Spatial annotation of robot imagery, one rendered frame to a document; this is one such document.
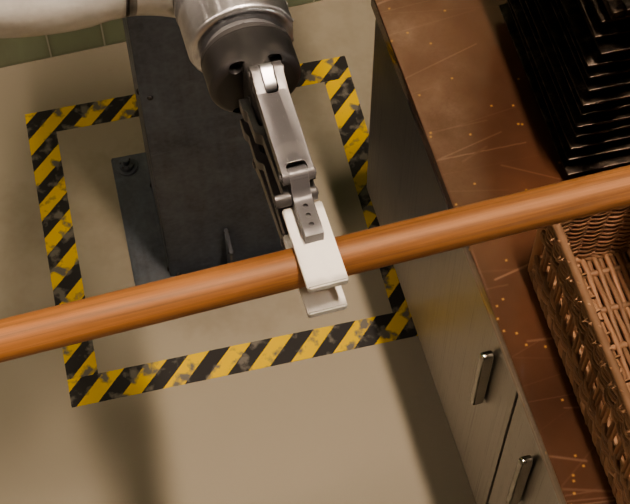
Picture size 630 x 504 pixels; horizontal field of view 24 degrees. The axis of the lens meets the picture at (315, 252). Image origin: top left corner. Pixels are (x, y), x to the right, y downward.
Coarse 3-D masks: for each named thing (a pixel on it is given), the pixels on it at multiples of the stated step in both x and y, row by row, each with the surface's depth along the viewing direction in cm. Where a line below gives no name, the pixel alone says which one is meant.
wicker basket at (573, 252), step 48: (576, 240) 172; (624, 240) 175; (576, 288) 160; (624, 288) 175; (576, 336) 164; (624, 336) 171; (576, 384) 168; (624, 384) 152; (624, 432) 154; (624, 480) 158
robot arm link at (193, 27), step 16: (176, 0) 117; (192, 0) 115; (208, 0) 114; (224, 0) 113; (240, 0) 113; (256, 0) 113; (272, 0) 114; (176, 16) 118; (192, 16) 115; (208, 16) 113; (224, 16) 113; (240, 16) 113; (256, 16) 114; (272, 16) 115; (288, 16) 115; (192, 32) 114; (208, 32) 114; (288, 32) 117; (192, 48) 115
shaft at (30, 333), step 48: (528, 192) 108; (576, 192) 108; (624, 192) 108; (336, 240) 106; (384, 240) 106; (432, 240) 106; (480, 240) 107; (144, 288) 104; (192, 288) 104; (240, 288) 104; (288, 288) 105; (0, 336) 102; (48, 336) 102; (96, 336) 103
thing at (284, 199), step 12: (240, 108) 112; (252, 108) 111; (252, 120) 110; (252, 132) 110; (264, 132) 109; (264, 144) 109; (276, 168) 107; (276, 180) 108; (312, 180) 106; (288, 192) 105; (312, 192) 106; (276, 204) 105; (288, 204) 106
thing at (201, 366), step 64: (192, 64) 196; (320, 64) 266; (64, 128) 259; (192, 128) 209; (64, 192) 252; (128, 192) 251; (192, 192) 223; (256, 192) 227; (64, 256) 245; (192, 256) 239; (384, 320) 239; (128, 384) 233
